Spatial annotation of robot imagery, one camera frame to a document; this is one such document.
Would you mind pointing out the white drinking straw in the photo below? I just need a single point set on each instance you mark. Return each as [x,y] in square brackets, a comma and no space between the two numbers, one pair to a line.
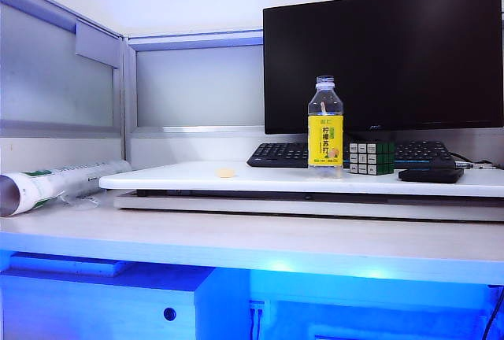
[323,108]

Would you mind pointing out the clear bottle with yellow label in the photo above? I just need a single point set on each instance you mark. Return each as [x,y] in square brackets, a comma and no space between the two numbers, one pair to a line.
[325,139]

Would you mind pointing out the black computer keyboard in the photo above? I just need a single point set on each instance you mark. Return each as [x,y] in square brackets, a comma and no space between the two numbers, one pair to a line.
[275,155]

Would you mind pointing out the small beige piece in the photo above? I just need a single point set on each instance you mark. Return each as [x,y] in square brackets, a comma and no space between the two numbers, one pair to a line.
[227,172]

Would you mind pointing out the white desk riser board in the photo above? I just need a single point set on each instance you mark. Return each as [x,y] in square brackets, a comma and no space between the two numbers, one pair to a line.
[275,184]

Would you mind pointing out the grey riser base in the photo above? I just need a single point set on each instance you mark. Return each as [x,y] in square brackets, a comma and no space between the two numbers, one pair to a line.
[275,208]

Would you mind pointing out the grey rear partition panel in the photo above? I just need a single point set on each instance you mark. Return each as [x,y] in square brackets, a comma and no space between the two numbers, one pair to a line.
[197,84]

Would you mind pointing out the black-framed Rubik's cube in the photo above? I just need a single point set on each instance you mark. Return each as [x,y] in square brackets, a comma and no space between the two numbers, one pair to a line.
[371,159]

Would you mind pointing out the black computer monitor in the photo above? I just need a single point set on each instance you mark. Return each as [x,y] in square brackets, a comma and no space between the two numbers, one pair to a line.
[393,60]

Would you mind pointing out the crumpled clear plastic wrap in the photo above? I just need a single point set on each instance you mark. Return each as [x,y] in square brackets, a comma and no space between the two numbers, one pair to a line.
[80,200]

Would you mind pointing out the black smartphone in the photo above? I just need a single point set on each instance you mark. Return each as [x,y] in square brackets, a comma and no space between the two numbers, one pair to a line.
[430,174]

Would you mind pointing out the grey plate on partition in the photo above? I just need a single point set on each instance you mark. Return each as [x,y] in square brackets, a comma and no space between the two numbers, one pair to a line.
[97,43]

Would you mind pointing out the white roll with green print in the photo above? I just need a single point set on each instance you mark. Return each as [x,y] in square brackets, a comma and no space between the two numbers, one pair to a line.
[47,187]

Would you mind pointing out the grey side partition panel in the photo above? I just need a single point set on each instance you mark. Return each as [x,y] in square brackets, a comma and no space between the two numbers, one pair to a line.
[47,80]

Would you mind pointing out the under-desk tray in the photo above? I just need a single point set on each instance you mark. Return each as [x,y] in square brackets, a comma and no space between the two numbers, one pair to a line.
[67,264]

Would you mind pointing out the white under-desk cabinet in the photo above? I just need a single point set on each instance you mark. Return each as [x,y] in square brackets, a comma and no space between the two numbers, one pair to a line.
[98,308]

